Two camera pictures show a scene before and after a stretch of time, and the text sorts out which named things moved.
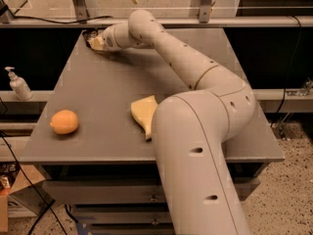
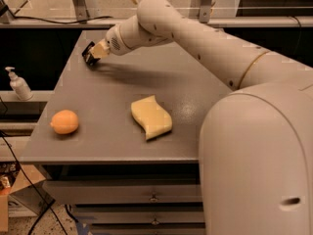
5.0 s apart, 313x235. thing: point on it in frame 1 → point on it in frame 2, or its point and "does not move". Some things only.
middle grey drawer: [123, 214] does not move
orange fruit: [65, 121] does not move
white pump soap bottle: [19, 84] does not move
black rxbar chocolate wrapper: [88, 34] → [88, 56]
